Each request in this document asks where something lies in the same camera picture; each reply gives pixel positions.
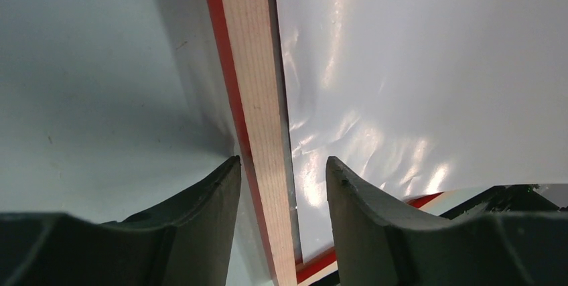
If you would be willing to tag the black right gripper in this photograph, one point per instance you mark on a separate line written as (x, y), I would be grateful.
(516, 198)

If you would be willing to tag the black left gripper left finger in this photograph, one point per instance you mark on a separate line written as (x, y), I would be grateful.
(183, 240)

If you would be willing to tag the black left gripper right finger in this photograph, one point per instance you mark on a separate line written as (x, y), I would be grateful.
(380, 240)

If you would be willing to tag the sunset photo print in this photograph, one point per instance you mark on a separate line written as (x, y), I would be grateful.
(422, 96)

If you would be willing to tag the orange wooden picture frame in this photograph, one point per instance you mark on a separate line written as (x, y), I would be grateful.
(247, 40)

